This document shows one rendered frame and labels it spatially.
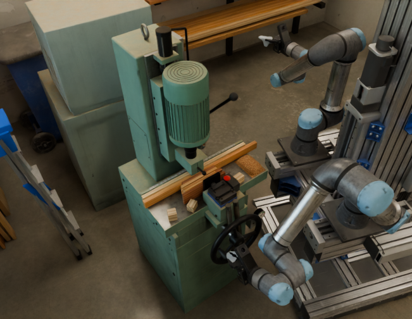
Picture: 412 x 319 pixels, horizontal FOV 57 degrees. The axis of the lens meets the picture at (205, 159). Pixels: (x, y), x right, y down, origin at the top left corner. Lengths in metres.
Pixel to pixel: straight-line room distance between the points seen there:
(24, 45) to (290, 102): 2.41
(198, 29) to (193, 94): 2.40
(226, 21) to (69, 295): 2.75
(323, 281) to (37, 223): 2.02
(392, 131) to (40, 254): 2.30
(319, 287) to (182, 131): 1.30
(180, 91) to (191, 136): 0.22
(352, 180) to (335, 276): 1.21
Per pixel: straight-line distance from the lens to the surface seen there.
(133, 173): 2.05
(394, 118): 1.75
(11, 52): 3.11
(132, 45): 1.63
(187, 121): 1.48
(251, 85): 4.11
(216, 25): 3.85
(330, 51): 1.81
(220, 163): 1.87
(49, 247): 2.91
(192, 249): 1.92
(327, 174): 1.34
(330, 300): 2.33
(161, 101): 1.57
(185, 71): 1.45
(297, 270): 1.43
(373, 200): 1.28
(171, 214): 1.66
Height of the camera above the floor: 2.26
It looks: 45 degrees down
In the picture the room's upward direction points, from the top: 2 degrees counter-clockwise
